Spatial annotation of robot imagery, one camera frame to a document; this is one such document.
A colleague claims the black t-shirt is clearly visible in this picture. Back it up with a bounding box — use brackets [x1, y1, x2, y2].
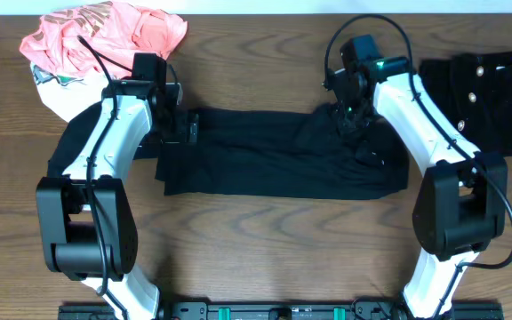
[156, 104, 409, 200]

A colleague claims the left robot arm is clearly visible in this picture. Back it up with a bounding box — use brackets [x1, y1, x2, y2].
[36, 53, 198, 319]

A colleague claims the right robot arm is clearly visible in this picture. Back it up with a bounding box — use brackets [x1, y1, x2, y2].
[327, 36, 507, 319]

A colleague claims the black garment under pile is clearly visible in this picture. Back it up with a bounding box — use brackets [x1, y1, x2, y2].
[47, 102, 101, 178]

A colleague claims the white printed shirt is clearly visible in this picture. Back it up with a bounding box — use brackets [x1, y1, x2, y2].
[29, 62, 108, 122]

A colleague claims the pink crumpled shirt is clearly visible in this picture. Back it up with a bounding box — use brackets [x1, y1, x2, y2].
[20, 1, 188, 78]

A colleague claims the black cardigan with gold buttons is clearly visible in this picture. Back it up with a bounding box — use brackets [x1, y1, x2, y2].
[419, 52, 512, 156]

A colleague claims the right black cable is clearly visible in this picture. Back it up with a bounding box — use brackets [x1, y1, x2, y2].
[323, 13, 512, 319]

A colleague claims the black cable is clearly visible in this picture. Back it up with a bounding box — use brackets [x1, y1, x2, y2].
[76, 35, 181, 320]
[323, 13, 512, 319]

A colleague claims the left black cable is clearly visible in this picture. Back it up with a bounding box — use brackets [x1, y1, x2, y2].
[76, 35, 181, 320]

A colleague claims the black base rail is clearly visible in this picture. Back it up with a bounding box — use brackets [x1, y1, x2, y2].
[57, 300, 505, 320]

